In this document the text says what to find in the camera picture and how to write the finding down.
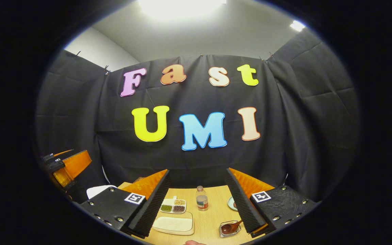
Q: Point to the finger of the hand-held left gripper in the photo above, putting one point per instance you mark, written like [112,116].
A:
[49,158]
[75,165]

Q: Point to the white rice cooker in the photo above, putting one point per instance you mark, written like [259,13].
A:
[99,191]

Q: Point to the white divided grain dish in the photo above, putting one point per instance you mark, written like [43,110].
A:
[173,206]

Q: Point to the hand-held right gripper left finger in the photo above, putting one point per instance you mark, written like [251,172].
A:
[151,204]

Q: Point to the clear plastic water bottle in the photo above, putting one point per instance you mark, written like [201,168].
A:
[202,200]

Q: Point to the large ceiling light panel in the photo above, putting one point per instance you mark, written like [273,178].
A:
[182,8]

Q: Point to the pale green plate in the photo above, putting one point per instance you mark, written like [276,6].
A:
[230,203]

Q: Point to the small ceiling light panel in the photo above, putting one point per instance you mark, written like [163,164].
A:
[297,26]

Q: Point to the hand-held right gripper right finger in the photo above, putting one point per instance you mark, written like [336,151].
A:
[242,206]

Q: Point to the dark wooden spoon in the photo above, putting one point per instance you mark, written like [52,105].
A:
[228,228]

